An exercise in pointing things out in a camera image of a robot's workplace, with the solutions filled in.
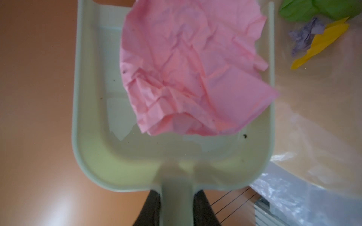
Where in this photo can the green paper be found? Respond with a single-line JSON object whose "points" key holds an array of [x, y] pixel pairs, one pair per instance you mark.
{"points": [[305, 10]]}

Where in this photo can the yellow paper scrap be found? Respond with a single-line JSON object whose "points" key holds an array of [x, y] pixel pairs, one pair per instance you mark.
{"points": [[321, 41]]}

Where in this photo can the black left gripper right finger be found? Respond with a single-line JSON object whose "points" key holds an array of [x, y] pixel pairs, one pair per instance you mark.
{"points": [[202, 212]]}

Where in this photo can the clear plastic bin liner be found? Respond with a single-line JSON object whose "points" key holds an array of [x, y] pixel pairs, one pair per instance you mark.
{"points": [[315, 175]]}

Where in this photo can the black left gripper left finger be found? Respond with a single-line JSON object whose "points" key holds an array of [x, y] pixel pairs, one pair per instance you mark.
{"points": [[150, 212]]}

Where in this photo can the large pink paper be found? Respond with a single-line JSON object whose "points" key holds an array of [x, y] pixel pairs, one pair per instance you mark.
{"points": [[191, 67]]}

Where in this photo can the green dustpan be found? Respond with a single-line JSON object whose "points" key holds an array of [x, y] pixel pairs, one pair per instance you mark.
{"points": [[114, 154]]}

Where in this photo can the lilac paper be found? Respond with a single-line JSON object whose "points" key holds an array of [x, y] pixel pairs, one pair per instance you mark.
{"points": [[303, 37]]}

